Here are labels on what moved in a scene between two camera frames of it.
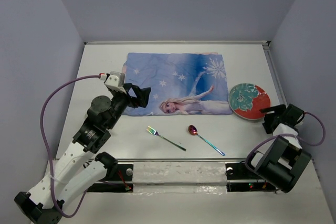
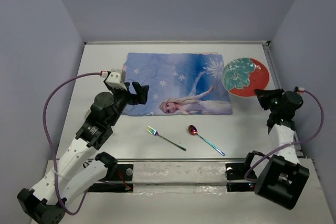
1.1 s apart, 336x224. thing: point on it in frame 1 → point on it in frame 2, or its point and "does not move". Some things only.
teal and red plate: [246, 99] → [241, 76]
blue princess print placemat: [181, 83] does not move
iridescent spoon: [193, 130] does not move
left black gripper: [142, 94] does not move
